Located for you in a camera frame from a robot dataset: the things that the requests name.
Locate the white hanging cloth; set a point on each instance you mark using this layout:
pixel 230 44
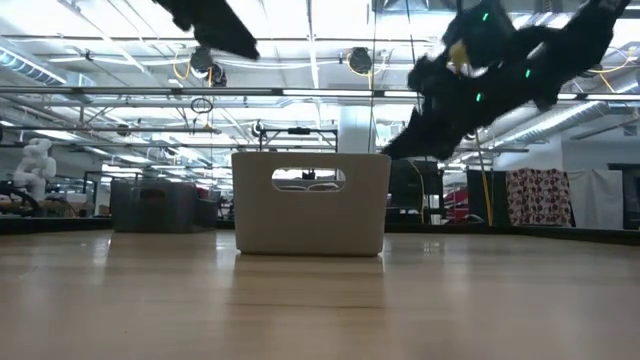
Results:
pixel 595 200

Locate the red patterned cloth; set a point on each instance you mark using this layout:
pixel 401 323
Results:
pixel 539 197

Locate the white plastic bin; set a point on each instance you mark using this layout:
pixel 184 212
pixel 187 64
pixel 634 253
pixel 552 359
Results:
pixel 260 215

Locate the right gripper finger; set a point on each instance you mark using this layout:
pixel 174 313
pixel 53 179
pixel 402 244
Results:
pixel 420 137
pixel 449 145

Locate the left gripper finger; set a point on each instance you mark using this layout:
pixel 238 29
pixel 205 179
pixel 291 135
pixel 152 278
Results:
pixel 230 40

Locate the dark grey plastic bin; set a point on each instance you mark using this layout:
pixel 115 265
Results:
pixel 150 215

